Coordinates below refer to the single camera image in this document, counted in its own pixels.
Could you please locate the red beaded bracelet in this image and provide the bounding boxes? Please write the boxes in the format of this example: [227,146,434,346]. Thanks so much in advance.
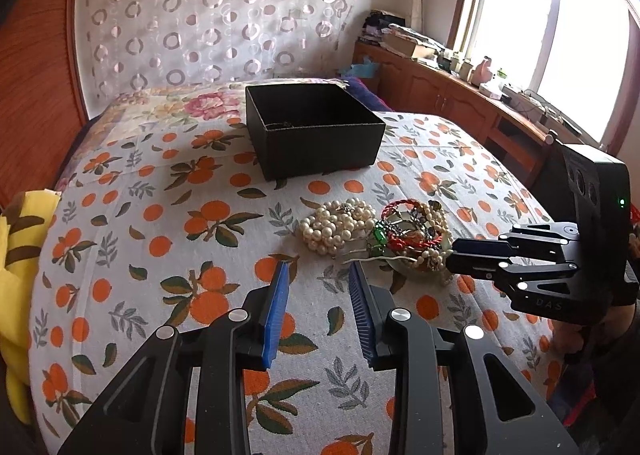
[376,198,446,251]

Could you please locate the black square jewelry box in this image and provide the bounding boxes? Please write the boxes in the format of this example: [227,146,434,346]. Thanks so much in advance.
[245,84,385,181]

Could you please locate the person's right hand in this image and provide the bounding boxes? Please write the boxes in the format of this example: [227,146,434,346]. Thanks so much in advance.
[551,301,639,363]

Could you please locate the pale green jade bangle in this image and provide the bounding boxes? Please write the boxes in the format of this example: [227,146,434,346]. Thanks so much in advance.
[386,253,451,284]

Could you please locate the pink ceramic figurine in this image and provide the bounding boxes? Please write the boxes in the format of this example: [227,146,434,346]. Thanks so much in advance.
[470,56,494,88]

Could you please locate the wooden sideboard cabinet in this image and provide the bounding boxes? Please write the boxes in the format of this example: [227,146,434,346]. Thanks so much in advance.
[352,41,549,188]

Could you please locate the orange-print white tablecloth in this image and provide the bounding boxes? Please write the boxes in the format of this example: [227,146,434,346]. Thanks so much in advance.
[29,113,550,454]

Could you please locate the yellow plush toy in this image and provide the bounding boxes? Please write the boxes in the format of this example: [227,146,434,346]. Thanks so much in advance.
[1,190,61,425]

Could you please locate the dark blue blanket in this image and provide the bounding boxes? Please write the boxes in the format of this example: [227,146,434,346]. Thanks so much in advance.
[342,77,392,112]

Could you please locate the stack of books and papers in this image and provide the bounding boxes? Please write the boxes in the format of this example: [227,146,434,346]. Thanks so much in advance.
[359,10,445,60]

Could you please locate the floral bed quilt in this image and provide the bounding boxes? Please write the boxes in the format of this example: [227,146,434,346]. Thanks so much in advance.
[64,77,352,176]

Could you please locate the red-brown wooden wardrobe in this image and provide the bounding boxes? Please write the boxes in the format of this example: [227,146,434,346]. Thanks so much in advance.
[1,0,88,205]

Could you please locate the circle-pattern sheer curtain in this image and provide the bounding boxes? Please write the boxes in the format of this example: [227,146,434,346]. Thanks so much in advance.
[75,0,357,115]

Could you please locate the green stone pendant necklace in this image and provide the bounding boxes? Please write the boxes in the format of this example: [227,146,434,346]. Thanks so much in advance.
[344,224,402,266]

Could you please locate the window with wooden frame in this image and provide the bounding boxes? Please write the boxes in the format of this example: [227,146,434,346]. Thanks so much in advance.
[449,0,639,154]

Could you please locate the white pearl necklace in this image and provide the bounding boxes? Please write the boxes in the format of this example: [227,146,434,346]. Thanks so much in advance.
[297,197,378,258]

